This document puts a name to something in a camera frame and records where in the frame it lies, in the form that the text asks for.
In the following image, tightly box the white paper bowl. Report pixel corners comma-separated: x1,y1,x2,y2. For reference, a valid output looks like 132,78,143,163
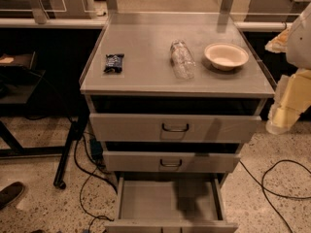
204,43,249,71

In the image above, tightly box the black floor cable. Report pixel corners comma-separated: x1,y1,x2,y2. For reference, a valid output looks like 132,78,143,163
73,133,119,233
239,159,311,233

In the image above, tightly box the dark shoe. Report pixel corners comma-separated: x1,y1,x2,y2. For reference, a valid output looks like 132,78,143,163
0,182,25,210

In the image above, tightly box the black floor cable right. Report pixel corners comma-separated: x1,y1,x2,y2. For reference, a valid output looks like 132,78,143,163
239,159,311,233

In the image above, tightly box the black desk frame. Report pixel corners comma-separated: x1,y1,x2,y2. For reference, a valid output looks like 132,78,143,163
0,51,90,190

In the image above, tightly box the clear plastic bottle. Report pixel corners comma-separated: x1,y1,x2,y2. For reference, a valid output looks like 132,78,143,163
170,40,195,80

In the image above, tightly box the grey bottom drawer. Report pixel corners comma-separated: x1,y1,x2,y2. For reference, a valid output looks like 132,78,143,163
106,176,238,233

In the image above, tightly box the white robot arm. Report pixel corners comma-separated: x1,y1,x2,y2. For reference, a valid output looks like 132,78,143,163
265,5,311,135

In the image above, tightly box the grey metal drawer cabinet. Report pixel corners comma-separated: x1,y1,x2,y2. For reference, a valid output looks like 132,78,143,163
78,11,278,186

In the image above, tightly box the grey middle drawer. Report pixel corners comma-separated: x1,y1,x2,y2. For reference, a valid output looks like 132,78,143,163
103,151,240,173

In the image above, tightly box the grey top drawer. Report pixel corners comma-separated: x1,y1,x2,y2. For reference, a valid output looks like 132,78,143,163
89,114,260,143

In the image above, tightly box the white horizontal rail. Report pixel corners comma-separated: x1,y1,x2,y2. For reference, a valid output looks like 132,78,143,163
0,18,293,32

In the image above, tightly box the grey drawer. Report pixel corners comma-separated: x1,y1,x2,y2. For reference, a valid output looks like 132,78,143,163
106,176,238,233
103,151,240,173
89,114,260,143

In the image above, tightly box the black floor cable left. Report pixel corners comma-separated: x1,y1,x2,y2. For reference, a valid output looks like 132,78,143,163
73,133,119,233

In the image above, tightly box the dark snack bar wrapper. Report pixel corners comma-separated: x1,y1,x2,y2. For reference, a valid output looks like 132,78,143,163
104,53,124,74

